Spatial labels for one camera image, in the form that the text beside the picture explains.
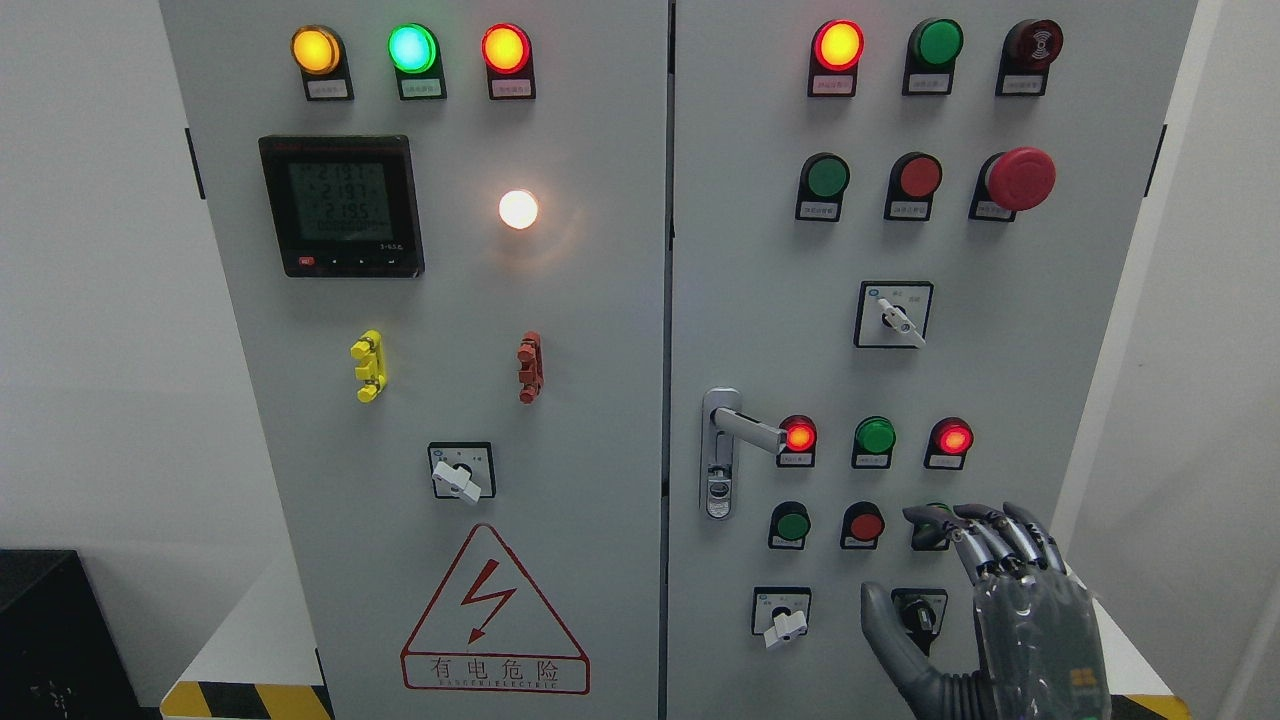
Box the lower red lit indicator left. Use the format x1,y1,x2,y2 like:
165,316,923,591
774,414,818,468

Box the upper right selector switch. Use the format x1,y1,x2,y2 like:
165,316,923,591
854,281,934,348

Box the left grey cabinet door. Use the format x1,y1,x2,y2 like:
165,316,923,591
161,1,668,719

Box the red electric hazard sign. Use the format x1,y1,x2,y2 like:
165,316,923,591
399,523,591,694

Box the green push button upper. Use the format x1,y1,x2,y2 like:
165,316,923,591
795,152,850,223

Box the yellow terminal clip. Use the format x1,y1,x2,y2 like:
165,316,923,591
349,329,388,404

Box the left door selector switch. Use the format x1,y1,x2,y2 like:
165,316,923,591
428,441,497,506

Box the red emergency stop button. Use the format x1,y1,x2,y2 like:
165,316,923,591
969,146,1056,223

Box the top green indicator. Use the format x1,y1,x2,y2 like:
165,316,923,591
901,17,964,96

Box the lower green indicator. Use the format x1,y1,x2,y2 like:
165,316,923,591
851,416,897,470

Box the dark red buzzer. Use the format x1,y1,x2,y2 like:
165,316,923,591
995,19,1064,97

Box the bottom white selector switch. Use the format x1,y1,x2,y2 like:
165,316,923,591
751,585,812,650

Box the lower red button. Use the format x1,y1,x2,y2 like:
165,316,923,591
838,501,884,550

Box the red push button upper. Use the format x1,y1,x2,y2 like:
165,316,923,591
883,151,943,222

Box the lower red lit indicator right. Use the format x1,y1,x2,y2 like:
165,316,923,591
923,416,975,471

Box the bottom black selector switch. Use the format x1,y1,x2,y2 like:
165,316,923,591
890,588,948,656

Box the red lit indicator light left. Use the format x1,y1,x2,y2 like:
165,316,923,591
481,23,536,100

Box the grey cabinet door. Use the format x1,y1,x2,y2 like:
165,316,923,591
161,1,668,719
666,1,1197,719

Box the black box at left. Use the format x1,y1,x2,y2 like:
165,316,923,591
1,550,141,719

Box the right grey cabinet door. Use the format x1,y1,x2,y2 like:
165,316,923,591
666,1,1197,719

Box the yellow indicator light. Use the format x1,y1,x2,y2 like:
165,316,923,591
291,26,355,101

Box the red terminal clip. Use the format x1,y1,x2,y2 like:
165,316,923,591
516,331,544,404

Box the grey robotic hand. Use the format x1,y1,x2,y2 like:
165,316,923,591
860,502,1112,719

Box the white platform hazard striped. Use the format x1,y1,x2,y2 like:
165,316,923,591
159,550,1190,719

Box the top red lit indicator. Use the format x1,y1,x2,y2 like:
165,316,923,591
806,18,865,97

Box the silver door handle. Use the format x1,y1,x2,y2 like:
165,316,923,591
700,387,786,520

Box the white lit indicator light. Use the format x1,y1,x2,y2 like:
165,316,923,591
498,190,540,231

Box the green lit indicator light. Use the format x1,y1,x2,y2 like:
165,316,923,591
387,23,447,101

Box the black digital power meter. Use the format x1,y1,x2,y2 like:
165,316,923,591
259,135,425,278

